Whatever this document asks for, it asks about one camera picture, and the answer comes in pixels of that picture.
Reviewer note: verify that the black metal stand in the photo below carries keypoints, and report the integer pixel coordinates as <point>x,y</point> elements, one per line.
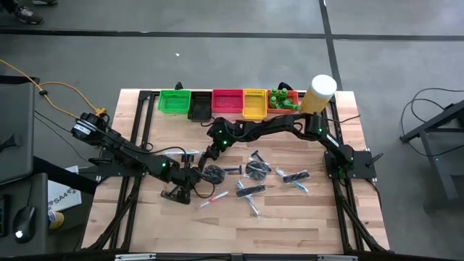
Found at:
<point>435,156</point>

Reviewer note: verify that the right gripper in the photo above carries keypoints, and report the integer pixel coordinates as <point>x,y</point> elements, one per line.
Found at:
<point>214,150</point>

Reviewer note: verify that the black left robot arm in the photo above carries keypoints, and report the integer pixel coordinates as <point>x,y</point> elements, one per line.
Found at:
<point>123,152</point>

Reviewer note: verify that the person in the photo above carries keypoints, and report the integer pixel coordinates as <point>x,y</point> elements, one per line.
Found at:
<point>27,16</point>

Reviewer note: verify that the white printed box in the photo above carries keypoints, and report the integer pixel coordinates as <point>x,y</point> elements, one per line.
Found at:
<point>63,195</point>

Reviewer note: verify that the grey desk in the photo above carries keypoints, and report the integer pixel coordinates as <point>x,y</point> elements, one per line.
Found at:
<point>14,145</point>

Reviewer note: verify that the yellow canister white lid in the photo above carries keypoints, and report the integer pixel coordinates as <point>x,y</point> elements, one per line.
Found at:
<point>319,98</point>

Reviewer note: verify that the blue disposable razor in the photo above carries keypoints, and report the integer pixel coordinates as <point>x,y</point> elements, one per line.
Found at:
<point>232,169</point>
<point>258,156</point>

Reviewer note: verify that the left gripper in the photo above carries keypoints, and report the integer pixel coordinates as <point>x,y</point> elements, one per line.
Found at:
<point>179,192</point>

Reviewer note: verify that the black table frame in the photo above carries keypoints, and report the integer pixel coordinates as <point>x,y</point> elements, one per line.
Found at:
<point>136,119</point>

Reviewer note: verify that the silver metal bracket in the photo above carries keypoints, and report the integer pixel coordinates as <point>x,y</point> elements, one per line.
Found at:
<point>136,257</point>
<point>337,258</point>

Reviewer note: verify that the yellow plastic basket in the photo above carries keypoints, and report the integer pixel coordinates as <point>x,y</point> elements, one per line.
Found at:
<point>254,104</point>

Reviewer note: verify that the red plastic basket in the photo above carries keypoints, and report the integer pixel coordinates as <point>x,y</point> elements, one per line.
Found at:
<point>227,101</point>

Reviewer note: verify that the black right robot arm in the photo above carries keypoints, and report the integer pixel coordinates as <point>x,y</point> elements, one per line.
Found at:
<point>275,127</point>

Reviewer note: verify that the green plastic basket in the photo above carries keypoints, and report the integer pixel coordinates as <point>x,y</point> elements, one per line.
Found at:
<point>174,101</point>

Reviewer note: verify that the green shampoo bottle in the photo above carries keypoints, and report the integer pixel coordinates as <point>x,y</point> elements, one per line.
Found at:
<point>294,107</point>
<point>274,91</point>
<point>282,104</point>
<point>283,92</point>
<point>273,102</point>

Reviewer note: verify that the orange plastic basket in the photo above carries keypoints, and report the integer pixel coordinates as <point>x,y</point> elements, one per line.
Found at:
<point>294,96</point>

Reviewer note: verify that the red white wrapped toothbrush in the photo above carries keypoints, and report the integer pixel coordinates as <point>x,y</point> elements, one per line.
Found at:
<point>217,197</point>

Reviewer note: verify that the black computer mouse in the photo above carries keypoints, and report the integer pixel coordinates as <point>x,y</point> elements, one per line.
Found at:
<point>23,223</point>

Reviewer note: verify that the black bar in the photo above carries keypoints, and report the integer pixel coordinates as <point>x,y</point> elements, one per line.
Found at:
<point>65,175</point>

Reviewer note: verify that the black clamp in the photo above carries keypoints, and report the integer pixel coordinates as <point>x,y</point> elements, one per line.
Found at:
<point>285,86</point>
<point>178,86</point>

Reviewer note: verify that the black plastic basket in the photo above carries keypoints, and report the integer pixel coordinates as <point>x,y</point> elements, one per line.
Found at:
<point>200,107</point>

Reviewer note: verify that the yellow blue small object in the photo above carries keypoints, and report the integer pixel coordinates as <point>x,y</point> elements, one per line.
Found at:
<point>57,220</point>

